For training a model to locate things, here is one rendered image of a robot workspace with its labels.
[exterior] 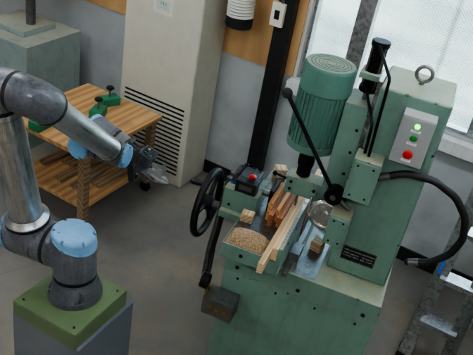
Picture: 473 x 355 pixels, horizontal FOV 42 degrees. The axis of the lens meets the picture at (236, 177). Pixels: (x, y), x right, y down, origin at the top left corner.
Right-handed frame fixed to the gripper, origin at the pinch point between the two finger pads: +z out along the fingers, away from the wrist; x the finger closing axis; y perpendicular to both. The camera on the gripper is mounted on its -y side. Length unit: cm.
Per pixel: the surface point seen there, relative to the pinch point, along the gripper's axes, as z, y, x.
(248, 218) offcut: 33.6, 16.7, -8.1
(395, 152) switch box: 57, 71, -9
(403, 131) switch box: 55, 78, -10
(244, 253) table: 39.6, 14.8, -22.8
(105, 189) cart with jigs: -38, -88, 73
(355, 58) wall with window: 30, 33, 145
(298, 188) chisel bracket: 42, 32, 5
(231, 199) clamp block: 24.9, 12.9, 0.0
